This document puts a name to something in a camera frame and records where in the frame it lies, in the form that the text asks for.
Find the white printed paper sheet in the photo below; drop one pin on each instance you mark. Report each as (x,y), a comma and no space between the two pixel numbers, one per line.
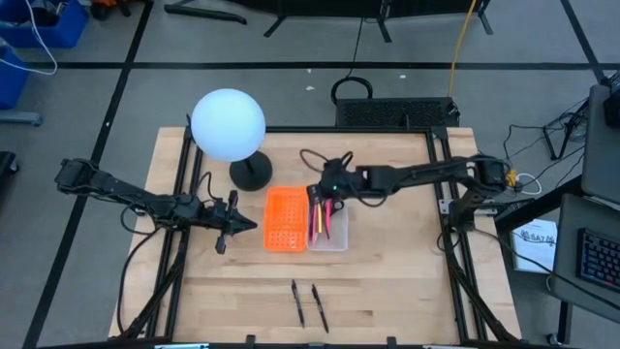
(535,244)

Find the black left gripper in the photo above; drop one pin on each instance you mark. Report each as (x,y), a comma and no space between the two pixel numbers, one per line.
(224,218)

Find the black aluminium table frame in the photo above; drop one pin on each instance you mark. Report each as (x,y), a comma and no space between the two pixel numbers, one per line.
(191,194)

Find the grey desk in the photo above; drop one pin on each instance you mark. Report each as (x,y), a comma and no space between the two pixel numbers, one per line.
(600,145)
(588,213)

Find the black keyboard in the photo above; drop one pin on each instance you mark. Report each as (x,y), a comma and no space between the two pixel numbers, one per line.
(600,259)

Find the black perforated computer case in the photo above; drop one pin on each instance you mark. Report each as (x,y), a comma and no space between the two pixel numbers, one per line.
(394,112)

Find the black pen with white print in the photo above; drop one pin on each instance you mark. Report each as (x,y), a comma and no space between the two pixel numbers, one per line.
(319,307)

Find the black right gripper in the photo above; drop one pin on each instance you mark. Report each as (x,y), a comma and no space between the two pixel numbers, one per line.
(339,177)

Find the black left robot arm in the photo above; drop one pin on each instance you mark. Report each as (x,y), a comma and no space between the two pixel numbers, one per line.
(126,191)

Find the clear plastic supply box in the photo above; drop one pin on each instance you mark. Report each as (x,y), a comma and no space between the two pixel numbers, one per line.
(339,237)

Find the pink pencil with yellow eraser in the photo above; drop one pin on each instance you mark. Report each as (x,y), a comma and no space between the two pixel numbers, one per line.
(314,223)

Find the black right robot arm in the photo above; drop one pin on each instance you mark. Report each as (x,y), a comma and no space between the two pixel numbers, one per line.
(426,172)

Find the blue storage bin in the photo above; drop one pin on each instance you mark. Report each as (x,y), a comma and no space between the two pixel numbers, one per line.
(48,26)
(10,77)

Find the black stand foot bar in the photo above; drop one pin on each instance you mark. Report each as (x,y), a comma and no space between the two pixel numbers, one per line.
(203,13)

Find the pink pen with clip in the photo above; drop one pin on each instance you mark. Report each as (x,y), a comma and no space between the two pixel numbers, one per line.
(328,220)

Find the pen with black rubber grip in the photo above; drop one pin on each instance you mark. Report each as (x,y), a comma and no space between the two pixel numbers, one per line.
(298,303)

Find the white globe table lamp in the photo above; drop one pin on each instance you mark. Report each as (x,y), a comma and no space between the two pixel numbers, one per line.
(227,123)

